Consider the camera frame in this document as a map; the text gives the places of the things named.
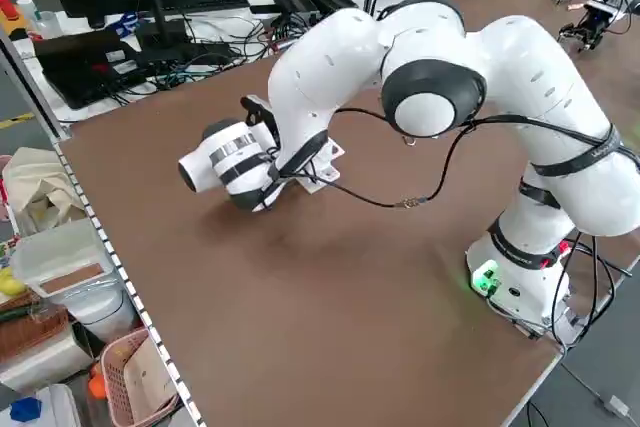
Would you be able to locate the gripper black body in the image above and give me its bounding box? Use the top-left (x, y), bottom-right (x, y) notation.
top-left (240, 94), bottom-right (277, 147)
top-left (577, 11), bottom-right (609, 47)

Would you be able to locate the white test tube rack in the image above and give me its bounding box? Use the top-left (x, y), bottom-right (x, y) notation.
top-left (298, 142), bottom-right (346, 197)

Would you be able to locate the clear plastic bottle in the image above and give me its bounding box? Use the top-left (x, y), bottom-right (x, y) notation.
top-left (37, 10), bottom-right (64, 41)

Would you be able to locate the cream fabric bag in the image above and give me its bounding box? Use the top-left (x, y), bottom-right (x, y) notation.
top-left (2, 146), bottom-right (87, 236)

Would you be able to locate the white plastic bin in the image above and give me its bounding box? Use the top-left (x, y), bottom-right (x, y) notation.
top-left (9, 219), bottom-right (139, 343)

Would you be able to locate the pink plastic basket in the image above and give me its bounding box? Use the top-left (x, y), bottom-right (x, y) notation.
top-left (99, 326), bottom-right (184, 426)

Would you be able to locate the yellow toy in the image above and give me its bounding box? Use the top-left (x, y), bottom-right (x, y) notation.
top-left (0, 266), bottom-right (26, 298)

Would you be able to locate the blue plastic lid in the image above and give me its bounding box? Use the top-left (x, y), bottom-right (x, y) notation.
top-left (9, 396), bottom-right (41, 423)

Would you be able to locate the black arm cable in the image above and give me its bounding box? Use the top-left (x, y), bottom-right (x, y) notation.
top-left (262, 107), bottom-right (621, 211)

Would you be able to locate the aluminium table edge rail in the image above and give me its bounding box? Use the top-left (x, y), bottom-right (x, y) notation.
top-left (52, 139), bottom-right (207, 427)

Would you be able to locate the black base cable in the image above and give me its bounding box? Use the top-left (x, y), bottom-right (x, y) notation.
top-left (542, 229), bottom-right (636, 348)

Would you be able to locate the white cable connector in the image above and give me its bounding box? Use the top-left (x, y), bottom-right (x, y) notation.
top-left (603, 395), bottom-right (630, 417)

